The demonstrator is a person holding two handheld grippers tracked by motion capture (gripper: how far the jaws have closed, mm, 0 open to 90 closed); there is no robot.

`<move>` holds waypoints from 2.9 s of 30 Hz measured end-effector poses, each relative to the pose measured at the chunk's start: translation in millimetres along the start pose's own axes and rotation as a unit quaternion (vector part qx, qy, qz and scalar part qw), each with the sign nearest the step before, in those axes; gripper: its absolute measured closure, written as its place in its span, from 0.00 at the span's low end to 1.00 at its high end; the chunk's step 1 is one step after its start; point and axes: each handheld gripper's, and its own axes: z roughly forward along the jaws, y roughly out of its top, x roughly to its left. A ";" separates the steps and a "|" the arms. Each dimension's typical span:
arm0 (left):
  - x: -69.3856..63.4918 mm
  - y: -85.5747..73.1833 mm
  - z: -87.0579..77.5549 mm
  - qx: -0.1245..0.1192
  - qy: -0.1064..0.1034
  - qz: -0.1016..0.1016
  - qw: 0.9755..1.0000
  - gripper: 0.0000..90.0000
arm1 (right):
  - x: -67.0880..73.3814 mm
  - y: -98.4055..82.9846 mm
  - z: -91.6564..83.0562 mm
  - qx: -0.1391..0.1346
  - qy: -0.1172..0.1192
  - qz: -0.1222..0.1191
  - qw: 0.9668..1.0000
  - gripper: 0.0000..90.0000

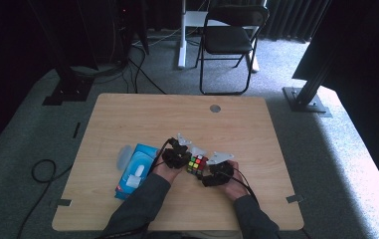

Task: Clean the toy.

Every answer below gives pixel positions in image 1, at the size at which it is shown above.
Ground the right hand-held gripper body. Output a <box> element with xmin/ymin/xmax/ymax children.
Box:
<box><xmin>206</xmin><ymin>151</ymin><xmax>236</xmax><ymax>187</ymax></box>

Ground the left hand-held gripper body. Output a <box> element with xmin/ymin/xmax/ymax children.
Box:
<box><xmin>161</xmin><ymin>132</ymin><xmax>194</xmax><ymax>170</ymax></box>

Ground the multicoloured puzzle cube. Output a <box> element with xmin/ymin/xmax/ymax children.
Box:
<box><xmin>186</xmin><ymin>154</ymin><xmax>210</xmax><ymax>179</ymax></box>

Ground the blue wet wipes packet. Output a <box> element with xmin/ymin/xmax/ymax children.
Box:
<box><xmin>114</xmin><ymin>142</ymin><xmax>160</xmax><ymax>201</ymax></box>

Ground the person's left hand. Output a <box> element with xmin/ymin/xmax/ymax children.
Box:
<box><xmin>151</xmin><ymin>161</ymin><xmax>179</xmax><ymax>185</ymax></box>

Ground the person's right hand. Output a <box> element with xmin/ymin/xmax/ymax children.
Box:
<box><xmin>217</xmin><ymin>160</ymin><xmax>250</xmax><ymax>203</ymax></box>

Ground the black metal stand with plate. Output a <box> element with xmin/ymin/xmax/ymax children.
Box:
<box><xmin>282</xmin><ymin>49</ymin><xmax>333</xmax><ymax>119</ymax></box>

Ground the black stand with base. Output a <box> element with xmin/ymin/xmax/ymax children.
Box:
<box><xmin>27</xmin><ymin>0</ymin><xmax>95</xmax><ymax>108</ymax></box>

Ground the black folding chair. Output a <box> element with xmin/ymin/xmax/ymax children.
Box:
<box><xmin>195</xmin><ymin>4</ymin><xmax>271</xmax><ymax>97</ymax></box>

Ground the black computer tower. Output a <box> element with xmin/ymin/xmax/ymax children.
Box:
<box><xmin>109</xmin><ymin>0</ymin><xmax>150</xmax><ymax>65</ymax></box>

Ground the dark pleated curtain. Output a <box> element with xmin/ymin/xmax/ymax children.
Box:
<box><xmin>262</xmin><ymin>0</ymin><xmax>331</xmax><ymax>44</ymax></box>

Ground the black cloth screen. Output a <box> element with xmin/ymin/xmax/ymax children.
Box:
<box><xmin>291</xmin><ymin>0</ymin><xmax>379</xmax><ymax>187</ymax></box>

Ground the left hand-held gripper cable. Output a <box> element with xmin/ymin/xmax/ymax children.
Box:
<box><xmin>95</xmin><ymin>137</ymin><xmax>175</xmax><ymax>239</ymax></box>

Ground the hand-held gripper cable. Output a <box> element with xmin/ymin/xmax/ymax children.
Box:
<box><xmin>95</xmin><ymin>137</ymin><xmax>175</xmax><ymax>239</ymax></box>
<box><xmin>231</xmin><ymin>167</ymin><xmax>261</xmax><ymax>205</ymax></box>

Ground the right hand-held gripper cable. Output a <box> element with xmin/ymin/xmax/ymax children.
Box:
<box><xmin>231</xmin><ymin>167</ymin><xmax>261</xmax><ymax>205</ymax></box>

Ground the black looped floor cable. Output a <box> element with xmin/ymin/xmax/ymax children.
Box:
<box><xmin>16</xmin><ymin>158</ymin><xmax>75</xmax><ymax>239</ymax></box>

